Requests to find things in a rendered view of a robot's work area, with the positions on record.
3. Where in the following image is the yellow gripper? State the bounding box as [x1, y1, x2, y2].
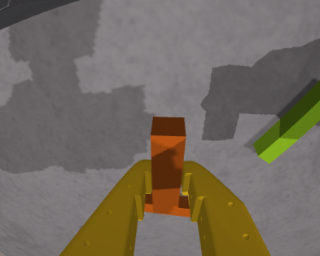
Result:
[59, 160, 271, 256]

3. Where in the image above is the lime green rod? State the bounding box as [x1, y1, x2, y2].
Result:
[253, 81, 320, 163]

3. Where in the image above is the orange rod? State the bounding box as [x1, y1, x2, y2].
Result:
[144, 193, 191, 217]
[151, 117, 186, 214]

